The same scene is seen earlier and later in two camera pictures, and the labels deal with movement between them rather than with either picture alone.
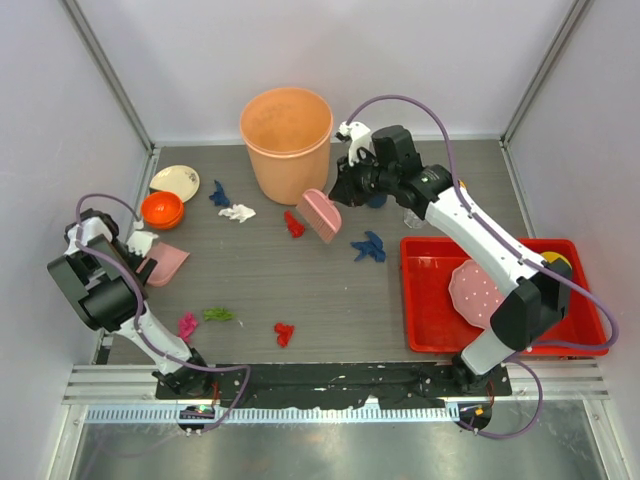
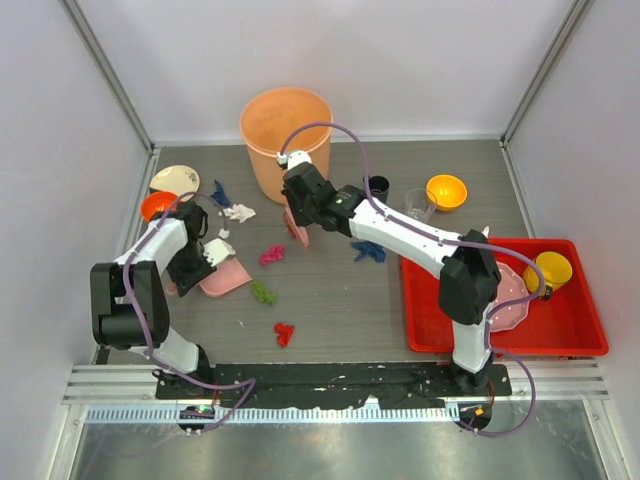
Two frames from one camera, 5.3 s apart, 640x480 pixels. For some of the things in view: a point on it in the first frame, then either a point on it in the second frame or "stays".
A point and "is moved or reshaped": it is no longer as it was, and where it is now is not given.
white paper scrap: [238, 212] stays
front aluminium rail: [529, 384] stays
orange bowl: [161, 209] stays
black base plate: [314, 386] stays
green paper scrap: [217, 314] → [264, 295]
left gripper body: [133, 260] → [188, 265]
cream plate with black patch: [177, 178] stays
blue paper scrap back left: [219, 196] stays
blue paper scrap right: [373, 246] stays
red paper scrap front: [283, 332] stays
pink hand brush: [320, 213] is moved or reshaped
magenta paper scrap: [186, 326] → [276, 252]
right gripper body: [366, 178] → [302, 213]
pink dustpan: [169, 260] is moved or reshaped
